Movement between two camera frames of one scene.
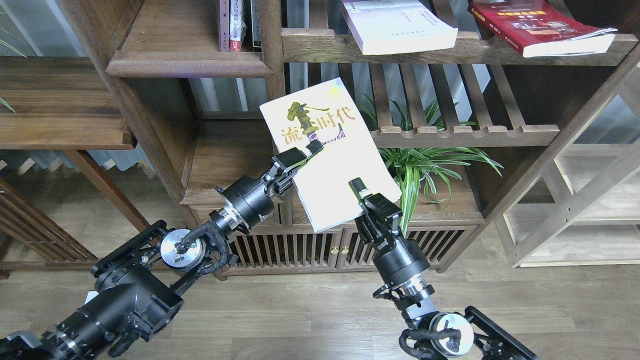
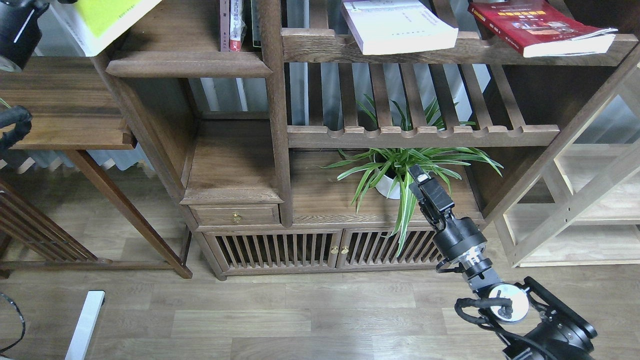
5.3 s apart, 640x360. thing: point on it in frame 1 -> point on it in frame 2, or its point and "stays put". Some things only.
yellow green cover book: [323, 113] -> [96, 23]
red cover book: [539, 28] stays put
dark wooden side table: [65, 103] stays put
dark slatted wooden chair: [24, 219] stays put
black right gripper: [397, 258] -> [457, 239]
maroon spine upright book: [224, 25] stays put
